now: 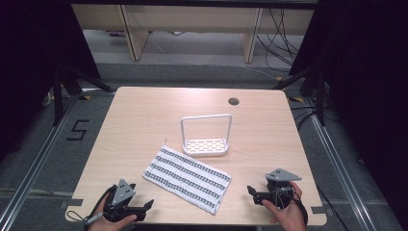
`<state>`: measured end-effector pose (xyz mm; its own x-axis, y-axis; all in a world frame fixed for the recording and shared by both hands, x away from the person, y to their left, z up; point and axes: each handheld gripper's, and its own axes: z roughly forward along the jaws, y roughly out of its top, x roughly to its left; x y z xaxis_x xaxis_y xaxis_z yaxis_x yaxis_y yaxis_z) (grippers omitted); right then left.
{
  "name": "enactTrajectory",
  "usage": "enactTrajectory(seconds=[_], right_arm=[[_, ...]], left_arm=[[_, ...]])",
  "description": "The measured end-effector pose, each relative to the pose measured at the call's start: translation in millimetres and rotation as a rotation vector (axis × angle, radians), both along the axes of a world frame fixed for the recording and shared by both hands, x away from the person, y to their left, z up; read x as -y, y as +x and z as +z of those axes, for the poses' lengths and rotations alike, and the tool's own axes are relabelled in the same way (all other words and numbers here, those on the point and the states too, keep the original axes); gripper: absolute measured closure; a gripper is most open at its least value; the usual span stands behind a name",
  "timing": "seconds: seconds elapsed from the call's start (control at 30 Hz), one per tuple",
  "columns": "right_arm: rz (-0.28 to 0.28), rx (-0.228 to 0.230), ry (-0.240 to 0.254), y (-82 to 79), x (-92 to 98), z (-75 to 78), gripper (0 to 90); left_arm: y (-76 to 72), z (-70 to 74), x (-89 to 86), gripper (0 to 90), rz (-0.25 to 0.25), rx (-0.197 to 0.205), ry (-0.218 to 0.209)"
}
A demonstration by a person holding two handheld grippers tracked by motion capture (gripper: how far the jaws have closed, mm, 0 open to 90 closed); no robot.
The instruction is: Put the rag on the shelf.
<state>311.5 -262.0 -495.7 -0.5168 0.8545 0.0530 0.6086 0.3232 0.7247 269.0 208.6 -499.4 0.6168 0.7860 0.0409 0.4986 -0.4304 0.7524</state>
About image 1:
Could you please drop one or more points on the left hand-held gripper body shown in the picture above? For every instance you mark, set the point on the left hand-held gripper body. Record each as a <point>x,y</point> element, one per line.
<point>122,195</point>

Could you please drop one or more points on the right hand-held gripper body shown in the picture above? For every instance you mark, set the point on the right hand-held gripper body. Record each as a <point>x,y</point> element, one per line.
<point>277,189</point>

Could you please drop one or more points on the person's right hand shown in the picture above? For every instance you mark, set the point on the person's right hand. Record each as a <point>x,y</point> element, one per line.
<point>288,215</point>

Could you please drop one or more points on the person's left hand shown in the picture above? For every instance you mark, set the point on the person's left hand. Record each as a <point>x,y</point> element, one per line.
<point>110,224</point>

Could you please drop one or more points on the striped white dish cloth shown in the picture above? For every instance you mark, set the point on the striped white dish cloth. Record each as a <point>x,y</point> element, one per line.
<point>187,179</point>

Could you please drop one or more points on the black metal stand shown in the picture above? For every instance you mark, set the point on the black metal stand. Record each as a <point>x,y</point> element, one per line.
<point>64,86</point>
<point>316,86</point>

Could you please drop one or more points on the black curtain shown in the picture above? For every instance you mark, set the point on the black curtain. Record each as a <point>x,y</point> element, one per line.
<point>38,48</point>
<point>365,80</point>

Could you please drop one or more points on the light wooden desk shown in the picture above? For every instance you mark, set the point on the light wooden desk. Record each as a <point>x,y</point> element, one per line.
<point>192,19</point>

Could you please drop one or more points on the aluminium floor rail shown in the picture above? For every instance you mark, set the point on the aluminium floor rail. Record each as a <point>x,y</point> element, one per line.
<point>343,166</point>
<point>35,163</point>

